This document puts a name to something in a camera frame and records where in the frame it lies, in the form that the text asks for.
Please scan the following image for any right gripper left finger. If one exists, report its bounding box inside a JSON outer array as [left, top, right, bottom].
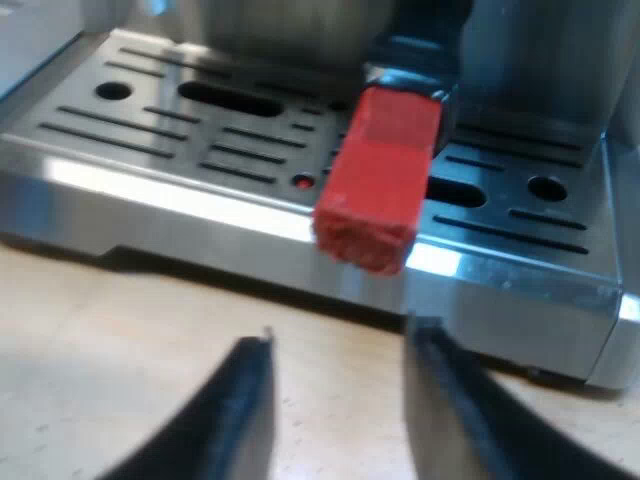
[[97, 327, 278, 480]]

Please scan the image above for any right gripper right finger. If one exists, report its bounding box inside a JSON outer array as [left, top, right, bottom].
[[404, 313, 632, 480]]

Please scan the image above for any steel espresso machine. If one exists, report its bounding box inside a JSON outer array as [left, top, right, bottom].
[[0, 0, 640, 392]]

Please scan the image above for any filter holder with red-ended handle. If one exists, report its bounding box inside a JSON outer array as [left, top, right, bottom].
[[312, 0, 482, 277]]

